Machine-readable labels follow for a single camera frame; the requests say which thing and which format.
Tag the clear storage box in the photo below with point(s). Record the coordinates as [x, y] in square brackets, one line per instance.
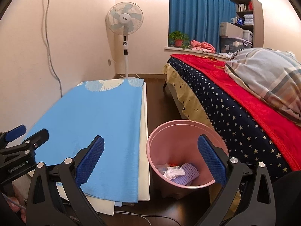
[231, 44]

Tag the grey cardboard box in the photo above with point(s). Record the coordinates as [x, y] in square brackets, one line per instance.
[230, 30]

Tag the wooden bookshelf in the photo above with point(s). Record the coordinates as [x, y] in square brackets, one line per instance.
[251, 13]

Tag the striped grey pillow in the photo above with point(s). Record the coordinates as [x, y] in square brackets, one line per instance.
[272, 76]

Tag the left hand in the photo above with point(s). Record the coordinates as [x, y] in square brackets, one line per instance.
[18, 205]

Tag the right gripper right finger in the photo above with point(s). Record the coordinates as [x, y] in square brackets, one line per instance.
[257, 205]

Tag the white standing fan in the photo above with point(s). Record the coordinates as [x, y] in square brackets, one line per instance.
[123, 19]

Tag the blue curtain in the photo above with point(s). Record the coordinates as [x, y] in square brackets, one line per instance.
[200, 19]

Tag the potted green plant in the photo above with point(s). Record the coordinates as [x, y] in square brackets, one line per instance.
[179, 39]

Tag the white paper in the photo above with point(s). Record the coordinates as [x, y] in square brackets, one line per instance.
[174, 172]

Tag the pink trash bin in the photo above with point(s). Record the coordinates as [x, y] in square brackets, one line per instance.
[176, 143]

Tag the clear snack bag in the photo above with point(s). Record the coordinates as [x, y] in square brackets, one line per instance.
[162, 168]

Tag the red blanket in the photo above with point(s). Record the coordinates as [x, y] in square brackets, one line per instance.
[247, 103]

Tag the purple foam net sleeve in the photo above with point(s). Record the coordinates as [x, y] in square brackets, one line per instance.
[191, 173]

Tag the blue patterned table cloth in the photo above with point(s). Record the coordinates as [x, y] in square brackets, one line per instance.
[98, 134]

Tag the pink clothes pile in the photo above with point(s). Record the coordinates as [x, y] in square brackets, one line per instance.
[203, 46]

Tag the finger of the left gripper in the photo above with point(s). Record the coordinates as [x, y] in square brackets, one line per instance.
[9, 136]
[36, 140]

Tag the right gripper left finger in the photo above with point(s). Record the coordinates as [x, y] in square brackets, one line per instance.
[55, 195]

